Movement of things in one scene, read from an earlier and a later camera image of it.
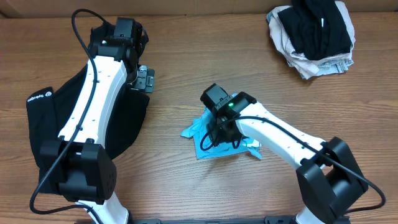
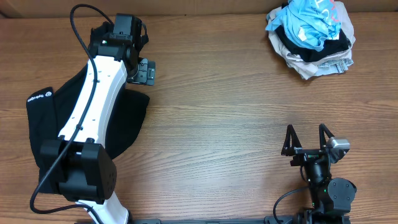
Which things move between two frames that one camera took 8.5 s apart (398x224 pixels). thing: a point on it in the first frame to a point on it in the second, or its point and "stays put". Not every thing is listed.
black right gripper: x=219 y=137 to x=305 y=154
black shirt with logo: x=49 y=108 stays put
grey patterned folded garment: x=334 y=66 stays put
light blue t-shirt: x=206 y=147 to x=308 y=22
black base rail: x=267 y=220 stays put
